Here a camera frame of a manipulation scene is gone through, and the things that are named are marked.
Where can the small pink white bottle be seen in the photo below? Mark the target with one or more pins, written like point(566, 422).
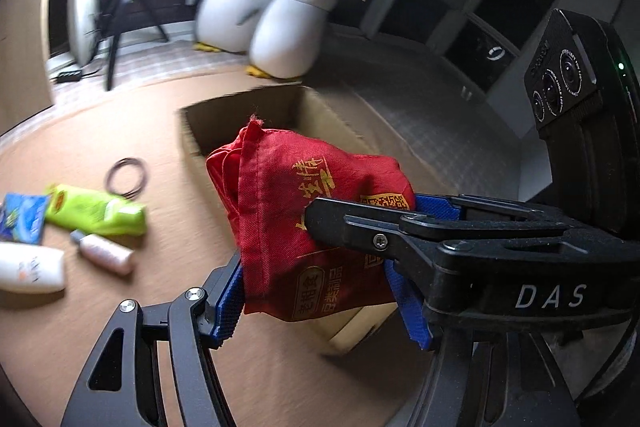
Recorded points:
point(108, 255)

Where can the green cream tube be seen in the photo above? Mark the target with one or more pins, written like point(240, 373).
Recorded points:
point(94, 212)

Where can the small plush penguin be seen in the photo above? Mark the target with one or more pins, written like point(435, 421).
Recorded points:
point(287, 39)

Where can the blue toy package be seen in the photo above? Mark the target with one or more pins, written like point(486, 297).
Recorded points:
point(22, 218)

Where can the brown cardboard box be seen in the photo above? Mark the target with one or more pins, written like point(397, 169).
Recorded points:
point(352, 125)

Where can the black power strip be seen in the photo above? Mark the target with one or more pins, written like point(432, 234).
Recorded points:
point(69, 76)

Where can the wooden headboard panel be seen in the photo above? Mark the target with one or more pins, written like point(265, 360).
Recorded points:
point(25, 88)

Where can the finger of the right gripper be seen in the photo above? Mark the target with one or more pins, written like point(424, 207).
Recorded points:
point(380, 226)

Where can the red drawstring pouch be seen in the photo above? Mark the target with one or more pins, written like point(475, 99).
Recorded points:
point(265, 179)

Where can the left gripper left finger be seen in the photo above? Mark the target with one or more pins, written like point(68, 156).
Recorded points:
point(120, 382)

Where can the black camera box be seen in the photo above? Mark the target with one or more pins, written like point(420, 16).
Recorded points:
point(585, 99)

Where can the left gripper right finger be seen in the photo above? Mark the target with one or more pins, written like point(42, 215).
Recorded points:
point(480, 379)

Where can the white lotion bottle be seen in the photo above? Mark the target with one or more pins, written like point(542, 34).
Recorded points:
point(31, 269)

